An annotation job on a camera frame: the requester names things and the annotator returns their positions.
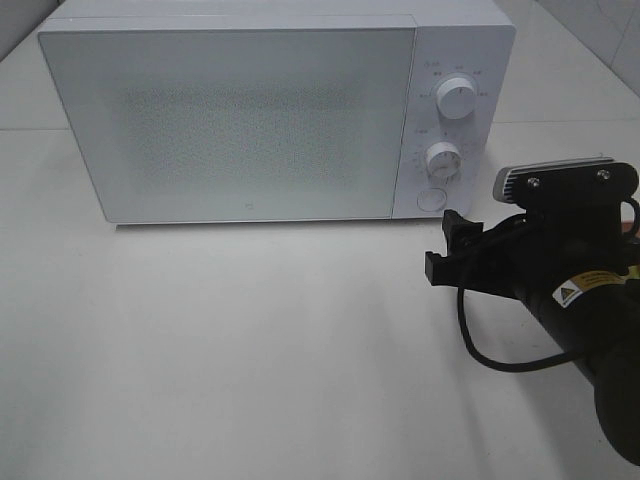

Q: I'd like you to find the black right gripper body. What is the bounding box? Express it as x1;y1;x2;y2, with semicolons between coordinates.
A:
462;209;623;305

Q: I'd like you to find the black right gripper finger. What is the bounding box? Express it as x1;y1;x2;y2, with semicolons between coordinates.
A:
442;209;483;250
424;241;479;286

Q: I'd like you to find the round door release button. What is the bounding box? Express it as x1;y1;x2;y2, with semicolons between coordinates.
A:
416;188;447;212

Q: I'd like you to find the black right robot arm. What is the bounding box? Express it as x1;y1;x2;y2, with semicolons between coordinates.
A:
425;204;639;464

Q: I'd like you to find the lower white timer knob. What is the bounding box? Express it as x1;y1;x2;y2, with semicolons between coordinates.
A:
425;141;461;179

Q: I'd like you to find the upper white dial knob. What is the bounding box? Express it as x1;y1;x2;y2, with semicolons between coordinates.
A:
435;74;477;120

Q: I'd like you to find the white microwave oven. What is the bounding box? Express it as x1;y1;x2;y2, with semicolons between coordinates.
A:
38;15;515;225

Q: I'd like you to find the black camera cable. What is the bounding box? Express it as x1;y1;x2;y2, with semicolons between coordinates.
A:
455;197;640;373

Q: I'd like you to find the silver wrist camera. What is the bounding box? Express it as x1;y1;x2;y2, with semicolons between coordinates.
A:
493;157;639;211

